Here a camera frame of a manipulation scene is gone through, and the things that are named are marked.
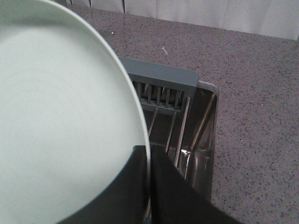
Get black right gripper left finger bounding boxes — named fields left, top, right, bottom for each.
left=60, top=146, right=149, bottom=224

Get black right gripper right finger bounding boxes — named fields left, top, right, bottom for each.
left=150, top=146, right=240, bottom=224

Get pale green round plate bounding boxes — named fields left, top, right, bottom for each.
left=0, top=0, right=150, bottom=224

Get stainless steel sink basin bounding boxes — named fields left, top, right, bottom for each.
left=144, top=80, right=221, bottom=224

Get grey-blue wire dish rack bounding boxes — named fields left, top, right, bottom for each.
left=119, top=57, right=197, bottom=174

